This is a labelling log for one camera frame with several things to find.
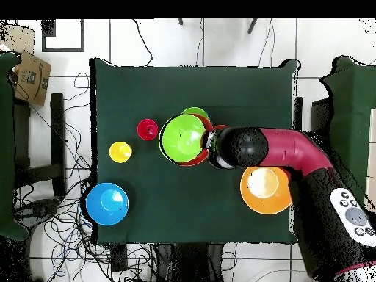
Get red cup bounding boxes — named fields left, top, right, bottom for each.
left=136, top=118, right=159, bottom=142

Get tangle of black cables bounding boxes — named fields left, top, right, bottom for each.
left=14, top=71, right=156, bottom=282

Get cardboard box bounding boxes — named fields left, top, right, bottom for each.
left=0, top=26, right=52, bottom=106

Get black cable with plug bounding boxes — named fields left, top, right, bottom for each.
left=131, top=18, right=154, bottom=67

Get dark square frame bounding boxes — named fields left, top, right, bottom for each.
left=41, top=18, right=85, bottom=53

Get small green bowl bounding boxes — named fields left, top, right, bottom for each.
left=181, top=106, right=211, bottom=120

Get white boxes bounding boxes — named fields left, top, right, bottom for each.
left=364, top=107, right=376, bottom=211

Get dark green tablecloth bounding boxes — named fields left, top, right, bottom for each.
left=89, top=57, right=301, bottom=245

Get wide shallow red-orange bowl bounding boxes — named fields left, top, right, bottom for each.
left=159, top=112, right=214, bottom=167

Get large blue bowl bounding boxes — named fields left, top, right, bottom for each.
left=85, top=182, right=130, bottom=227

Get black stand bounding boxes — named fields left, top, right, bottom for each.
left=12, top=93, right=67, bottom=198

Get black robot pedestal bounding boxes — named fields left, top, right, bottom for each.
left=155, top=242, right=224, bottom=282

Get large orange bowl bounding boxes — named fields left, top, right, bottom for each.
left=239, top=166, right=294, bottom=216

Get green cloth covered table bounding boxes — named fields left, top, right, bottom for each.
left=0, top=51, right=29, bottom=242
left=318, top=55, right=376, bottom=206

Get yellow cup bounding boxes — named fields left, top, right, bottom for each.
left=109, top=141, right=133, bottom=164

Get large green bowl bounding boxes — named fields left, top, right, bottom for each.
left=158, top=114, right=207, bottom=165

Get black rectangular block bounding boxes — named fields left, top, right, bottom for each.
left=110, top=243, right=128, bottom=272

